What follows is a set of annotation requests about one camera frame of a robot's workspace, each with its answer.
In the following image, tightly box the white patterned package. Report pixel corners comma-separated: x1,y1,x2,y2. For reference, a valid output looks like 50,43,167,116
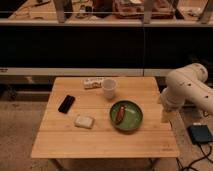
83,78,104,89

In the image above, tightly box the black cable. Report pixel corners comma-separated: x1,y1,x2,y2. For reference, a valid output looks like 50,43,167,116
175,141,213,171

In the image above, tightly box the long shelf bench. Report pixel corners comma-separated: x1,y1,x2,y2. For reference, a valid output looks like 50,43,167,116
0,0,213,76

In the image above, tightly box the green ceramic plate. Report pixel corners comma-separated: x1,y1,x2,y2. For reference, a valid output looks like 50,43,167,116
109,100,143,132

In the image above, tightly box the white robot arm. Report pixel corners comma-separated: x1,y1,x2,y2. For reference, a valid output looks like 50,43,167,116
159,63,213,123

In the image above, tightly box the wooden folding table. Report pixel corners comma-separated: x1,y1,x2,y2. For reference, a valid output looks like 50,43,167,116
31,77,179,159

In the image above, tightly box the white ceramic cup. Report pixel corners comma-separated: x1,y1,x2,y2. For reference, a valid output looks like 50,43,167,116
102,79,117,100

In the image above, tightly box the red brown pepper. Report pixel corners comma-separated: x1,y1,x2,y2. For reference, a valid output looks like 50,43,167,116
115,105,125,124

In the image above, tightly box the white sponge block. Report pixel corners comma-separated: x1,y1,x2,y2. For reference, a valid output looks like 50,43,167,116
74,115,94,129

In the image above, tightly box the black smartphone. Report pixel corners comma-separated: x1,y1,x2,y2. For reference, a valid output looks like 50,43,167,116
58,95,75,114

